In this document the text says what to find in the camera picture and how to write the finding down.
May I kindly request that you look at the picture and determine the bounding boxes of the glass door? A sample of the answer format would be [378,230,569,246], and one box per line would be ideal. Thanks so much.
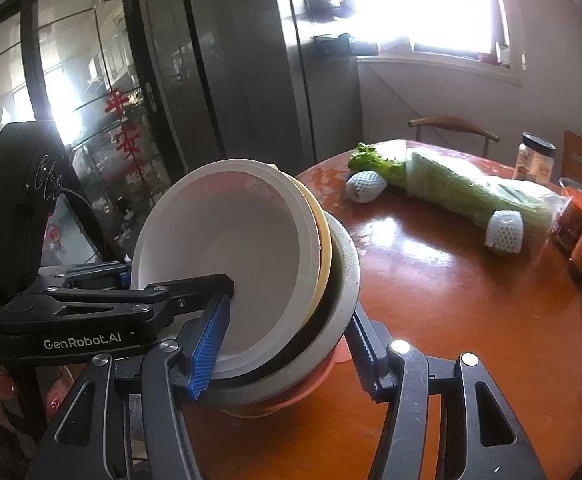
[0,0,172,271]

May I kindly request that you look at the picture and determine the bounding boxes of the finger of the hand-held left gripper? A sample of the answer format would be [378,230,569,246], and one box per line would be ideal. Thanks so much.
[0,274,235,331]
[38,261,132,291]

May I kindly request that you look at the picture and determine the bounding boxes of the sauce jar with red lid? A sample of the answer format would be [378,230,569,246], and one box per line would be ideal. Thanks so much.
[551,187,582,256]

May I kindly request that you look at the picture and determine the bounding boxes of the black hanging rack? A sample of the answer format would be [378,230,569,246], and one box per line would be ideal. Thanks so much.
[301,0,379,58]

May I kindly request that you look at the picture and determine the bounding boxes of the glass jar with black lid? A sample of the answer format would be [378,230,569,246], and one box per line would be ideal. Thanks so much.
[515,132,556,183]

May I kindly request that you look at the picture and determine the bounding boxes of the grey refrigerator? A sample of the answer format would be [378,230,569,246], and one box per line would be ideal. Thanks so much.
[143,0,322,181]

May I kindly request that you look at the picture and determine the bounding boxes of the bagged celery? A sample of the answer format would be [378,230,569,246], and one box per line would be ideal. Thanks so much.
[403,147,572,241]

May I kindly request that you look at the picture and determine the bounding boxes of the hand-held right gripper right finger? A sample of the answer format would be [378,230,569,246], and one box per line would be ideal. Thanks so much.
[345,310,546,480]

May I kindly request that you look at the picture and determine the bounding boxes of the large foam-netted fruit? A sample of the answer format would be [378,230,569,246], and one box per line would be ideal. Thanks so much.
[485,210,526,256]

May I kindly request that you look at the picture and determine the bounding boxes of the small foam-netted fruit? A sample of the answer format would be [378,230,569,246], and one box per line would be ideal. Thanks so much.
[346,171,389,205]

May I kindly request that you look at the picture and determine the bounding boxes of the window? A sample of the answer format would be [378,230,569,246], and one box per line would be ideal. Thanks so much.
[351,0,522,86]

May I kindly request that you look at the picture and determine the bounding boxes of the black cable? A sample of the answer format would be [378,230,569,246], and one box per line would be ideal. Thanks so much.
[58,185,109,263]

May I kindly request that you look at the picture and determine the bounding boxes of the orange plate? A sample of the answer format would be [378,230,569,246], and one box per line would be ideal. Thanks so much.
[221,330,354,408]

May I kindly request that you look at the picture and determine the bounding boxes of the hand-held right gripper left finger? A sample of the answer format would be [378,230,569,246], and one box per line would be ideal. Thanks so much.
[23,292,232,480]

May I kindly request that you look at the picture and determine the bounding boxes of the red bowl with white inside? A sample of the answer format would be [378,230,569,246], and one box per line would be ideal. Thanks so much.
[130,159,322,381]

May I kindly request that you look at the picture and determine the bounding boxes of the yellow bowl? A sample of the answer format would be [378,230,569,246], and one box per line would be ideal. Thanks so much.
[266,164,332,361]

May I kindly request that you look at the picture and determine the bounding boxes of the green lettuce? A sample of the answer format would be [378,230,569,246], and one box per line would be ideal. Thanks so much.
[347,142,406,183]

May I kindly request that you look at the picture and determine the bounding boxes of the curved back wooden chair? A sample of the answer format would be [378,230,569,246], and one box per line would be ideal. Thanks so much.
[408,116,500,158]

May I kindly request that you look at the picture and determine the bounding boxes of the large steel bowl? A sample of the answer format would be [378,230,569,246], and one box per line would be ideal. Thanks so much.
[211,215,362,411]

